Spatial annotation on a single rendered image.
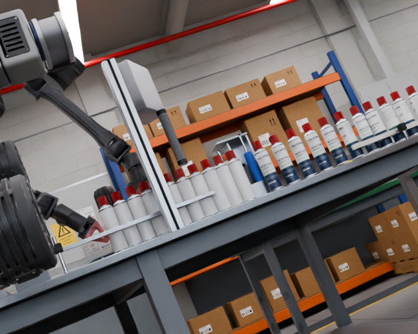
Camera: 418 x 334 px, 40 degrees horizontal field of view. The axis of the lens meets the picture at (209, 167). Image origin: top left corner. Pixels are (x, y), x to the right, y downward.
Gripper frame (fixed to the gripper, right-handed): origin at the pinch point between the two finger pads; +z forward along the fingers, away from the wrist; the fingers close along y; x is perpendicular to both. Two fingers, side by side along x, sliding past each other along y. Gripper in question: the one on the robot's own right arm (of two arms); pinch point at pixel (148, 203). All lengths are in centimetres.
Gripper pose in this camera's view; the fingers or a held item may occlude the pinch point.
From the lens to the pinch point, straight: 212.7
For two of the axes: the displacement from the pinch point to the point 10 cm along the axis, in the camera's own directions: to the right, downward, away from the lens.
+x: 2.1, -2.9, -9.3
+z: 3.9, 9.0, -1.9
